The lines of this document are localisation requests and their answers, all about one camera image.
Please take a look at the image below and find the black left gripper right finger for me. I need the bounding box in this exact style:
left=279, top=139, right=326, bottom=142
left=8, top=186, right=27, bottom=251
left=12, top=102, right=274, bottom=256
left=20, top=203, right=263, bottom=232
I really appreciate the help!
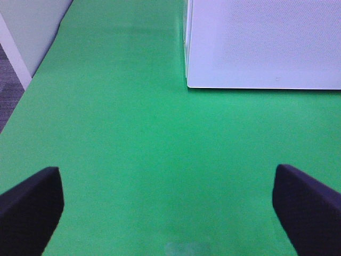
left=272, top=164, right=340, bottom=255

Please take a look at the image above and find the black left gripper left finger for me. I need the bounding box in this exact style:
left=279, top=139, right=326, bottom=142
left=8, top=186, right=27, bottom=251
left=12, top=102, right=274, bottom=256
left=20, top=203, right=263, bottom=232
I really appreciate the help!
left=1, top=167, right=64, bottom=255

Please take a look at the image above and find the green table mat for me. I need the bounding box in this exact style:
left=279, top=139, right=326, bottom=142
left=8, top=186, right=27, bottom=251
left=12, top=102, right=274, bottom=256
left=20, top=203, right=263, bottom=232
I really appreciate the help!
left=1, top=1, right=340, bottom=255

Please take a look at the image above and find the white microwave oven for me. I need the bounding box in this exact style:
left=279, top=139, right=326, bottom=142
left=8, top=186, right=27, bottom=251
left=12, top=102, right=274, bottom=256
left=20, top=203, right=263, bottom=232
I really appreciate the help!
left=183, top=1, right=340, bottom=90

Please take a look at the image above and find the white partition panel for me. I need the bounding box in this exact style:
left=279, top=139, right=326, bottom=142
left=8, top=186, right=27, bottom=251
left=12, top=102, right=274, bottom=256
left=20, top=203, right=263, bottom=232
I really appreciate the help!
left=1, top=1, right=72, bottom=89

